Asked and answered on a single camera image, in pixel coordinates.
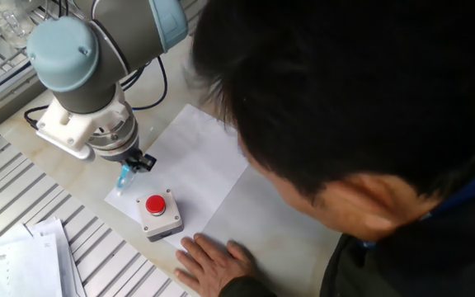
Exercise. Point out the blue correction tape dispenser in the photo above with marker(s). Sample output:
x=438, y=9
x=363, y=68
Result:
x=125, y=177

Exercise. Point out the left forearm dark sleeve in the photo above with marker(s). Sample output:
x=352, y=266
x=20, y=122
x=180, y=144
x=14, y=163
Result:
x=245, y=288

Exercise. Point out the person torso dark jacket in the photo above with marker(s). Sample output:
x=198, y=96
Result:
x=427, y=268

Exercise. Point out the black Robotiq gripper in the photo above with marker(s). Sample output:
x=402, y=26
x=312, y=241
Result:
x=133, y=157

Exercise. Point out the grey box red push button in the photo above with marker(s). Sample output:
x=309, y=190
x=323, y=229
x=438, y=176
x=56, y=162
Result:
x=159, y=222

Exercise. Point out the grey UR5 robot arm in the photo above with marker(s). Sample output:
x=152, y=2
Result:
x=109, y=41

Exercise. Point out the loose white paper pile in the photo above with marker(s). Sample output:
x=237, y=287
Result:
x=62, y=247

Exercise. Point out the clear drinking glass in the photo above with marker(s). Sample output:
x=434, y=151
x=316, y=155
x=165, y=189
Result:
x=6, y=20

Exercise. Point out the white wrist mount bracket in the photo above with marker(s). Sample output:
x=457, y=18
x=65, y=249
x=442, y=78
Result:
x=68, y=128

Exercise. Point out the person left hand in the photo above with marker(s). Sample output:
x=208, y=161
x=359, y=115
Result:
x=213, y=266

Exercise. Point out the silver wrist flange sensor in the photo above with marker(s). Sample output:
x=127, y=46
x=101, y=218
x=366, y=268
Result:
x=118, y=140

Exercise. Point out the person head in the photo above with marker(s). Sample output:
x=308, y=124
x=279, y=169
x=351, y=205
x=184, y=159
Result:
x=344, y=103

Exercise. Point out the printed white paper sheet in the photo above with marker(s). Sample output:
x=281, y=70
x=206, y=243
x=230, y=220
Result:
x=15, y=268

